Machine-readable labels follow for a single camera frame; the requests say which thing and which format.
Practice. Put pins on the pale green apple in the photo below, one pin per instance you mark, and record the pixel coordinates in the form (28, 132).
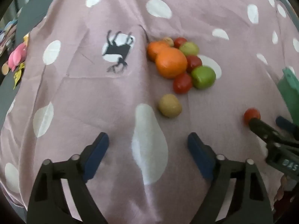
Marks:
(189, 49)

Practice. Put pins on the yellow packet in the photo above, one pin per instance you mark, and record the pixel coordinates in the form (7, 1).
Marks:
(18, 75)

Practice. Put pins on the pink plush toy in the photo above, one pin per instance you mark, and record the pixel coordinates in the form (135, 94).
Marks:
(17, 56)

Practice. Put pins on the small orange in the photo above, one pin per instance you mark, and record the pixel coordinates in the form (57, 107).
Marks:
(154, 50)

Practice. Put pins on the small tan fruit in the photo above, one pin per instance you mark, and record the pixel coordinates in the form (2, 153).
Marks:
(169, 41)

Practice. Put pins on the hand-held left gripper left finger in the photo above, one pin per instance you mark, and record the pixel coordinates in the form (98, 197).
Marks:
(97, 156)

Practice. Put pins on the pile of colourful packets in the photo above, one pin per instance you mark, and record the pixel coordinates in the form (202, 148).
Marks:
(8, 36)

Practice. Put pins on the pink polka dot blanket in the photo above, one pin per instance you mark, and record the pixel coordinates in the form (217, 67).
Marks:
(93, 93)

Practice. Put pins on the large orange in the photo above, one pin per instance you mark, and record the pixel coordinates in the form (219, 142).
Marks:
(171, 62)

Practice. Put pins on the small red fruit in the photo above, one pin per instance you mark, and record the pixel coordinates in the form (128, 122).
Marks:
(179, 41)
(251, 113)
(182, 83)
(194, 62)

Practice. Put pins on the green plastic basket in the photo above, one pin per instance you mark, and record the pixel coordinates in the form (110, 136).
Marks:
(290, 93)

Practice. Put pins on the bright green apple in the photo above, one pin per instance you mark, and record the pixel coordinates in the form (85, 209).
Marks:
(203, 77)

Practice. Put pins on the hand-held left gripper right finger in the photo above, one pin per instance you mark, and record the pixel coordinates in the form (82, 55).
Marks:
(201, 158)

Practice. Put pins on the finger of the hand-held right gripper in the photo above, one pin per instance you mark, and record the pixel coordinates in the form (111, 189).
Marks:
(286, 124)
(264, 128)

